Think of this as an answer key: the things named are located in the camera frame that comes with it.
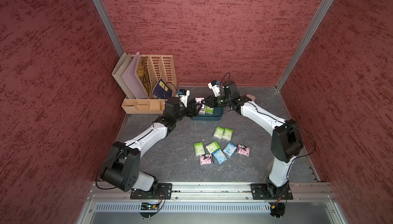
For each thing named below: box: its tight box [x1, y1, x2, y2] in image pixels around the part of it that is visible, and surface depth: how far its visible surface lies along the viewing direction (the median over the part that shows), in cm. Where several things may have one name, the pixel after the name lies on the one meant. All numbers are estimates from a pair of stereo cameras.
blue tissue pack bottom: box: [212, 148, 228, 165], surface depth 85 cm
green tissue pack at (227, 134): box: [222, 127, 234, 142], surface depth 94 cm
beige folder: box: [111, 52, 136, 100], surface depth 93 cm
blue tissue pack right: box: [222, 142, 237, 158], surface depth 87 cm
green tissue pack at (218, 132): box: [212, 125, 226, 141], surface depth 94 cm
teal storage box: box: [190, 106, 225, 122], surface depth 105 cm
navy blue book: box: [151, 78, 173, 99], surface depth 105 cm
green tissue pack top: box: [198, 105, 207, 115], surface depth 105 cm
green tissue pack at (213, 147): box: [205, 140, 221, 154], surface depth 89 cm
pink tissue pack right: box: [236, 143, 251, 157], surface depth 87 cm
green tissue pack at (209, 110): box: [205, 105, 214, 115], surface depth 105 cm
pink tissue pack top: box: [194, 97, 205, 108], surface depth 85 cm
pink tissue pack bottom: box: [199, 152, 214, 166], surface depth 84 cm
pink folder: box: [121, 51, 149, 100], surface depth 96 cm
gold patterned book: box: [136, 55, 151, 98], surface depth 104 cm
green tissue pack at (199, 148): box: [193, 142, 206, 156], surface depth 87 cm
